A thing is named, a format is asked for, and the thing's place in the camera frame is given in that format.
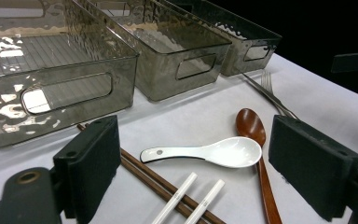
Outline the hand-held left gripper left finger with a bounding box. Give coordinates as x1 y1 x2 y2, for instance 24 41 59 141
53 115 122 224

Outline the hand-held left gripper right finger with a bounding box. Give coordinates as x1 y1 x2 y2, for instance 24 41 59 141
268 115 358 222

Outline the brown wooden chopstick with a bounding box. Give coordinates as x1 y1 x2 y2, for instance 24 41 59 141
76 123 227 224
120 157 208 224

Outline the smoky clear plastic bin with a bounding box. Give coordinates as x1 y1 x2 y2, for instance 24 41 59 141
0 0 140 148
158 0 283 77
74 0 232 103

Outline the brown wooden spoon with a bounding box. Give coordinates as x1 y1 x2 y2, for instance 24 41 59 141
236 107 283 224

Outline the white ceramic spoon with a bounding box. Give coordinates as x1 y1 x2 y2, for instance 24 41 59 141
139 136 263 169

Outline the metal knife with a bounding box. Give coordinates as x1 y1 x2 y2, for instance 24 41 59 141
241 73 299 120

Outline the metal fork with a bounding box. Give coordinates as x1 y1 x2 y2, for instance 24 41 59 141
260 72 288 117

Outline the white chopstick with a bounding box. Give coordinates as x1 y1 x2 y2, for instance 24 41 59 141
185 179 226 224
151 172 199 224

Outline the white table sheet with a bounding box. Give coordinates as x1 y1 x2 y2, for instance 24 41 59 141
0 53 358 224

